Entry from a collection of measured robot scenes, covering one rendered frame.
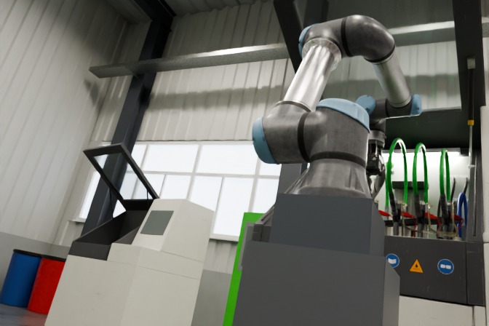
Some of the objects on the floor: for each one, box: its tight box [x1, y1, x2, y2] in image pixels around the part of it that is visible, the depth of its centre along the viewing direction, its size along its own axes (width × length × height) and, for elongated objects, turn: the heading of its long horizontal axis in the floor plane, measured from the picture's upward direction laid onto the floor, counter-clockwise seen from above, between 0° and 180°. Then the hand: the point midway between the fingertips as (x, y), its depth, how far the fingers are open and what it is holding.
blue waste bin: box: [0, 249, 42, 308], centre depth 612 cm, size 60×60×77 cm
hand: (372, 196), depth 145 cm, fingers closed
